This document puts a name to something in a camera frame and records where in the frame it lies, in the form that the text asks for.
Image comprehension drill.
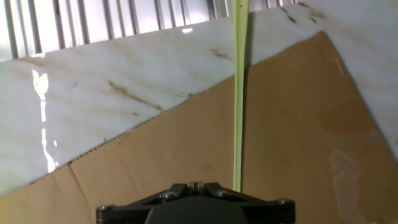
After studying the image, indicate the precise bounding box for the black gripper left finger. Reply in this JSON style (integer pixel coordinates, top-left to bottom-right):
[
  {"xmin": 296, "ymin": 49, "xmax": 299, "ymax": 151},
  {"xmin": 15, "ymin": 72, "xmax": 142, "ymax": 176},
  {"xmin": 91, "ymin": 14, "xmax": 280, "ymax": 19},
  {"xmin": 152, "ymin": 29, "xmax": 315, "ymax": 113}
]
[{"xmin": 96, "ymin": 182, "xmax": 196, "ymax": 224}]

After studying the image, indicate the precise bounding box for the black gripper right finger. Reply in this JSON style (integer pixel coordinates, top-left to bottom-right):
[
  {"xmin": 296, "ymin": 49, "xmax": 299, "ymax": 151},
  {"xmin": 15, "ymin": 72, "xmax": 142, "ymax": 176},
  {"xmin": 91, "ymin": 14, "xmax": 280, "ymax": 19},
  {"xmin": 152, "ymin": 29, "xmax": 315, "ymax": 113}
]
[{"xmin": 197, "ymin": 182, "xmax": 295, "ymax": 224}]

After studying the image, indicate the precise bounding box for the light green plastic flyswatter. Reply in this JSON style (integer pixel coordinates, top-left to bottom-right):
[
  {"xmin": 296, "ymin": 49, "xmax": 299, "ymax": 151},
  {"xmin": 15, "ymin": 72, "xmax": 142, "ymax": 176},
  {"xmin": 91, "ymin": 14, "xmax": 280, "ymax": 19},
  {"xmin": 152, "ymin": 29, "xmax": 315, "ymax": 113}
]
[{"xmin": 233, "ymin": 0, "xmax": 250, "ymax": 193}]

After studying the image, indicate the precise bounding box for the brown cardboard sheet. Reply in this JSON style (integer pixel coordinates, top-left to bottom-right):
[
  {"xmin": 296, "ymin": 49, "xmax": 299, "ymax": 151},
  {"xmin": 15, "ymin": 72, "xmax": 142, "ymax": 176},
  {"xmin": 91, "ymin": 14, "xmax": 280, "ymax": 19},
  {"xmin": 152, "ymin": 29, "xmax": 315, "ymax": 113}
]
[{"xmin": 0, "ymin": 30, "xmax": 398, "ymax": 224}]

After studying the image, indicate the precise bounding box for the white marble board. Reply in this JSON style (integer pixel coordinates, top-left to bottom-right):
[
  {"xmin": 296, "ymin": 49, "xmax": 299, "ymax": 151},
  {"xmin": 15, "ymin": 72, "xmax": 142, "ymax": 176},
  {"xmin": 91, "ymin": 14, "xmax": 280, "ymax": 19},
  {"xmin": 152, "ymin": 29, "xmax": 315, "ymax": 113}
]
[{"xmin": 0, "ymin": 0, "xmax": 398, "ymax": 197}]

